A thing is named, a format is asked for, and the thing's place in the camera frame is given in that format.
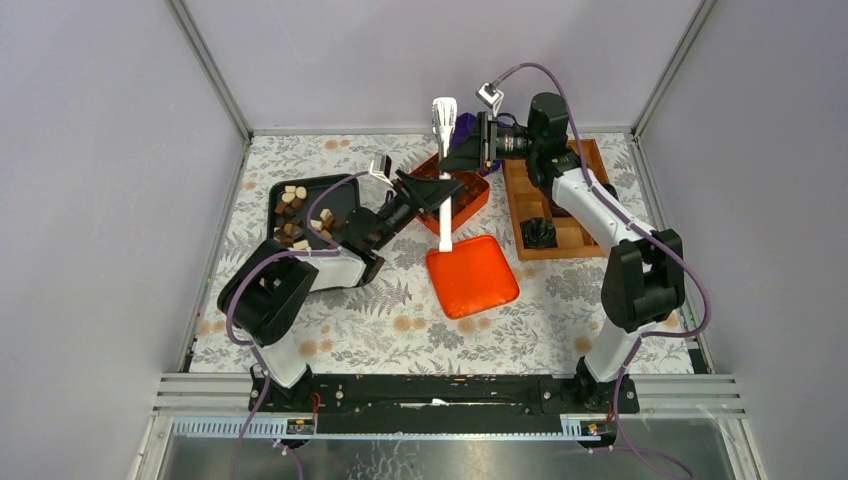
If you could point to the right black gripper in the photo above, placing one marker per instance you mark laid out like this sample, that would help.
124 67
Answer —
479 152

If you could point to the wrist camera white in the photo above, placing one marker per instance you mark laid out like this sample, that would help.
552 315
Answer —
381 168
491 96

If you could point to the wooden compartment organizer box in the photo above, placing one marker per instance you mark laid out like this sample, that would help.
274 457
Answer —
526 202

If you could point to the black plastic tray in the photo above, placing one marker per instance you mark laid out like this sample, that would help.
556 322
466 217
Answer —
304 212

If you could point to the floral patterned table mat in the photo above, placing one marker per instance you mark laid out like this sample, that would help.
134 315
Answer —
395 324

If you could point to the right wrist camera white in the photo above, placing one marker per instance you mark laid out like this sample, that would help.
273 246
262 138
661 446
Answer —
491 96

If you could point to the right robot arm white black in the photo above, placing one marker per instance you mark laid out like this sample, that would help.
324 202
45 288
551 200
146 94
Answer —
644 279

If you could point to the dark rolled tie left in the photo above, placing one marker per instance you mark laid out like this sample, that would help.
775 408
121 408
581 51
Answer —
538 233

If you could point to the white handled metal tongs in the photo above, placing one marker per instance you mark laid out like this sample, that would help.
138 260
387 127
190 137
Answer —
444 116

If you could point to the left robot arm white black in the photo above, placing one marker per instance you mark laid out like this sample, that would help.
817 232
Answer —
264 297

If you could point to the purple cloth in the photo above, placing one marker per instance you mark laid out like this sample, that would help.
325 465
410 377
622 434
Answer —
471 142

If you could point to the orange box lid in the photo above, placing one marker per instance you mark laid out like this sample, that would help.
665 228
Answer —
474 276

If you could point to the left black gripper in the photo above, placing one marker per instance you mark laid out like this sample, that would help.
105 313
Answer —
425 192

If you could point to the orange chocolate box with tray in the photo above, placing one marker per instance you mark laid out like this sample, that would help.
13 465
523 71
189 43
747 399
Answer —
466 202

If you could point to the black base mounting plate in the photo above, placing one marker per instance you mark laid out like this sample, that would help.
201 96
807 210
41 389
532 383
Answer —
444 404

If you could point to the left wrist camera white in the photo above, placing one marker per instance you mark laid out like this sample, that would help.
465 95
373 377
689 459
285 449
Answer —
381 168

